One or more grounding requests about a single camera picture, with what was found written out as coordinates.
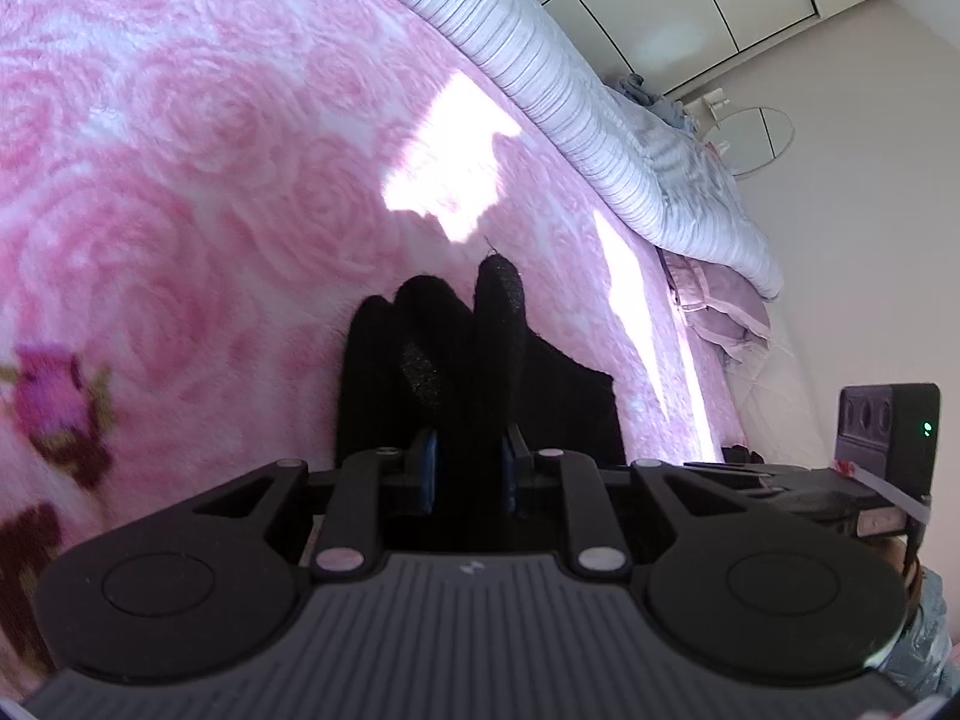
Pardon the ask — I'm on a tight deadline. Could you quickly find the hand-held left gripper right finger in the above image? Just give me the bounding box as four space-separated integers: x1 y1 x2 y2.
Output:
504 424 788 578

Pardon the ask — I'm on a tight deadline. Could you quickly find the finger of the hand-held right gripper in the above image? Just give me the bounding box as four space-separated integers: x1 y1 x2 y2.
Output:
682 446 830 500

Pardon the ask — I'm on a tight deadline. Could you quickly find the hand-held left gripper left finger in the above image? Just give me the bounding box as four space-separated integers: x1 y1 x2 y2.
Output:
150 427 440 580

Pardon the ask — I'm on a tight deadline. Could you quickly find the black garment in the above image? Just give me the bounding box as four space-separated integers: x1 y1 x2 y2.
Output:
337 253 627 550

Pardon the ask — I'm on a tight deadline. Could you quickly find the person's right forearm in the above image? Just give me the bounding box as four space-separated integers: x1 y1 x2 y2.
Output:
874 536 958 695

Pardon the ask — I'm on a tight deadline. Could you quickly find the white quilted headboard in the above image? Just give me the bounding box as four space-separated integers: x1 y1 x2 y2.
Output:
720 300 852 467

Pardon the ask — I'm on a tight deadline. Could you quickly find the purple pillow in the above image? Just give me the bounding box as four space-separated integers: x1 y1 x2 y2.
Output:
660 247 773 370

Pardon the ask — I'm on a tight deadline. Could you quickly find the oval mirror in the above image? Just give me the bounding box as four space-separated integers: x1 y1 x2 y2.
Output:
705 106 794 179

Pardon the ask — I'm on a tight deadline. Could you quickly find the pink rose blanket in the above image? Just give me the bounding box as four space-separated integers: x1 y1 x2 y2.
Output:
0 0 740 691

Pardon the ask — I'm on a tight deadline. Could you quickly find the blue cloth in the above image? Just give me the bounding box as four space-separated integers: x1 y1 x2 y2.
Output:
604 73 687 130

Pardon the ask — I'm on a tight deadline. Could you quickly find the striped lilac quilt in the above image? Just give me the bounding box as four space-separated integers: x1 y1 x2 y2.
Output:
322 0 785 302

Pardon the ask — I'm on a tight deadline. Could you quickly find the white wardrobe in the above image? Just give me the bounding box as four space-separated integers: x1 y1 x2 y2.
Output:
517 0 880 100

